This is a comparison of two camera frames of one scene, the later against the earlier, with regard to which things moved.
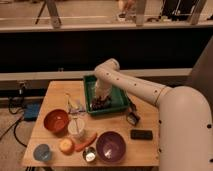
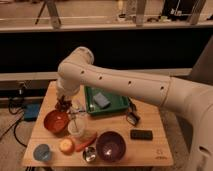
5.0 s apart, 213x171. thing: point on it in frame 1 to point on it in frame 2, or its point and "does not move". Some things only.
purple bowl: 111,146 does not move
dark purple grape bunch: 98,104 to 63,104
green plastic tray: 119,98 does not move
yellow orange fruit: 66,146 does not move
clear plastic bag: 74,107 does not move
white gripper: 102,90 to 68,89
